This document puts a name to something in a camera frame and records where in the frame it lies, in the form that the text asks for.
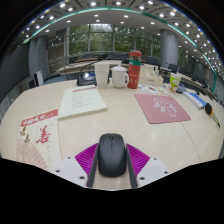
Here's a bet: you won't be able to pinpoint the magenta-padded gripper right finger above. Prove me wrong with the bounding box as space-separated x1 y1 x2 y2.
125 143 170 189

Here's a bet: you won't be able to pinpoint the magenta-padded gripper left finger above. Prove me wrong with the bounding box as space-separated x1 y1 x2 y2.
53 142 100 188

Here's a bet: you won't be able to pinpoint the black computer mouse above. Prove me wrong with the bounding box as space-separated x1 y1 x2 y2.
97 132 128 178

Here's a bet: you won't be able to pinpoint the pink mouse pad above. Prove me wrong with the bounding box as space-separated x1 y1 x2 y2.
134 93 192 125

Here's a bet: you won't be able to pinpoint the red fan-print magazine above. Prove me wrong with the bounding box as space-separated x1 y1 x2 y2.
15 108 63 173

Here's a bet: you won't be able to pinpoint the white red-headed booklet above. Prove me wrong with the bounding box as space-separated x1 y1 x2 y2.
57 85 108 121

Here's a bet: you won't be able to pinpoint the colourful sticker sheet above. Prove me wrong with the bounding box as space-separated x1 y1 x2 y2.
138 84 169 97

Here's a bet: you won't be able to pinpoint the black gooseneck desk microphone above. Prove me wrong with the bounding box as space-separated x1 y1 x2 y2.
76 59 101 87
175 83 188 94

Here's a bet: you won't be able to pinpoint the white compartment tray box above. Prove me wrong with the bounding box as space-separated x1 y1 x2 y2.
138 66 164 88

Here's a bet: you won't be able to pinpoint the blue and white book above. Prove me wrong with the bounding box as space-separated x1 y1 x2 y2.
182 91 208 110

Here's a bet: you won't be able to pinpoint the white lidded mug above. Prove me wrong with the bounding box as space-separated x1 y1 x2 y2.
110 65 130 89

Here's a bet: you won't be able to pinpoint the green printed drink cup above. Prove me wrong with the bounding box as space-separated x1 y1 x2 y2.
169 72 182 93

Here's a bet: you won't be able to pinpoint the black yellow handheld microphone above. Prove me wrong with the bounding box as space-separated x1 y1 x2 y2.
204 102 222 128

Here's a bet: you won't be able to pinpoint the red green-banded thermos bottle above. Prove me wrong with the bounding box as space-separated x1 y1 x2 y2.
127 49 143 90

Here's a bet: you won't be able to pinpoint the white standing board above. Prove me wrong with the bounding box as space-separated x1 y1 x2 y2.
34 69 45 87

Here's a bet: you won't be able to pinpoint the long beige conference desk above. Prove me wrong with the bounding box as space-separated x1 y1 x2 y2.
56 59 134 76

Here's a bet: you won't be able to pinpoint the grey floor cabinet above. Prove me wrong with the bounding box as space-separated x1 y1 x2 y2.
20 76 37 91

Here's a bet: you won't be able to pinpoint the dark office chairs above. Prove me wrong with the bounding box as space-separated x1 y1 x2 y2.
68 53 201 79

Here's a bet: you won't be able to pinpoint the round ceiling lights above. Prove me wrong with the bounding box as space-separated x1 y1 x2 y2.
19 0 224 73

